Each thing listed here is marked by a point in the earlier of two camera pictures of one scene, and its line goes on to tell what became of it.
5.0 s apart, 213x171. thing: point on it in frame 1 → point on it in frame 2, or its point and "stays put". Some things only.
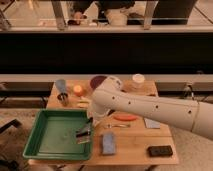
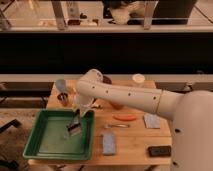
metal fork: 118,125 stays put
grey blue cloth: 151,124 stays put
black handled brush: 83,134 → 76,128
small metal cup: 63,97 stays put
